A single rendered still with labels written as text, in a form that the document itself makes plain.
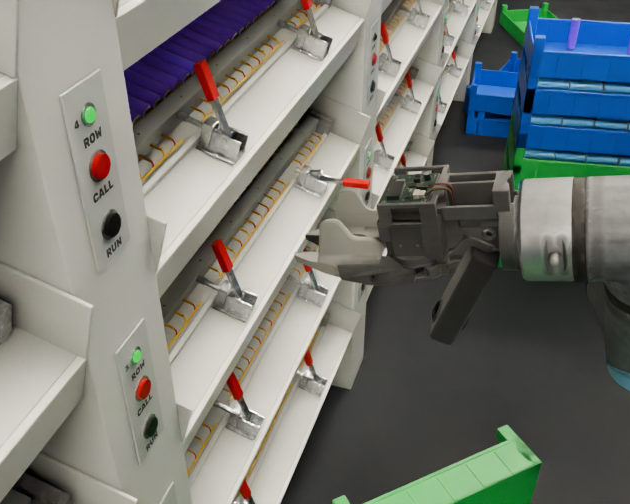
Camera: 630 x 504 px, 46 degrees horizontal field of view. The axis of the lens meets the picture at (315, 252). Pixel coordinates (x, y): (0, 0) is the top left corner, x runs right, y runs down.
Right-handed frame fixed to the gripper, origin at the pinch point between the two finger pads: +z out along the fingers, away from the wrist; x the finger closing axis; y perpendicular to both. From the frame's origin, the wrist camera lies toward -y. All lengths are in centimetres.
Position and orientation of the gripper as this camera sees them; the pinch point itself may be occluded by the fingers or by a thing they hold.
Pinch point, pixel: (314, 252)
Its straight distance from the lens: 74.4
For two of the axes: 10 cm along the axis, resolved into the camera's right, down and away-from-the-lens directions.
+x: -3.1, 5.6, -7.7
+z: -9.2, 0.1, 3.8
